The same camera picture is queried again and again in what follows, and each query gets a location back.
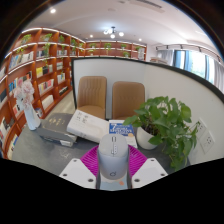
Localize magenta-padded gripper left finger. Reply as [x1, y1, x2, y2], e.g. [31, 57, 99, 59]
[59, 144, 101, 190]

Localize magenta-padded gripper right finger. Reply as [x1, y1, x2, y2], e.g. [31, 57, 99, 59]
[127, 144, 169, 190]

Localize white computer mouse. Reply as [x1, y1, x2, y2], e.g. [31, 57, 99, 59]
[97, 133, 130, 183]

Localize dark hardcover book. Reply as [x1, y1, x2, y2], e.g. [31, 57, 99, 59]
[36, 112, 78, 143]
[39, 133, 76, 148]

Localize white plant pot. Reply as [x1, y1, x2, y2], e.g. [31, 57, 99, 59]
[135, 125, 159, 151]

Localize blue and white book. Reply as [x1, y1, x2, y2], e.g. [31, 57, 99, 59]
[108, 119, 138, 149]

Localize green leafy plant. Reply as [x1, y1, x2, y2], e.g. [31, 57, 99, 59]
[123, 95, 201, 172]

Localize white ceramic pitcher vase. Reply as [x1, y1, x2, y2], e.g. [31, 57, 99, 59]
[22, 99, 42, 131]

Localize tan upholstered chair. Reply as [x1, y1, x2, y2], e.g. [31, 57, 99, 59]
[111, 81, 146, 121]
[76, 75, 108, 120]

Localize pink and white flowers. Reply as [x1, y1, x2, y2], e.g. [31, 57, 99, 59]
[13, 79, 36, 109]

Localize orange wooden bookshelf unit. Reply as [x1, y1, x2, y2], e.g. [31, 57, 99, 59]
[0, 27, 148, 160]

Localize window with white curtains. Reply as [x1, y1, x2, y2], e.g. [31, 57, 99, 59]
[156, 46, 224, 94]

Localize ceiling spot lights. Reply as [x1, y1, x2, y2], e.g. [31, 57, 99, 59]
[102, 26, 125, 39]

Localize white wall socket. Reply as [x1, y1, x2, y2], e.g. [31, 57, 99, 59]
[199, 130, 216, 154]
[195, 117, 208, 139]

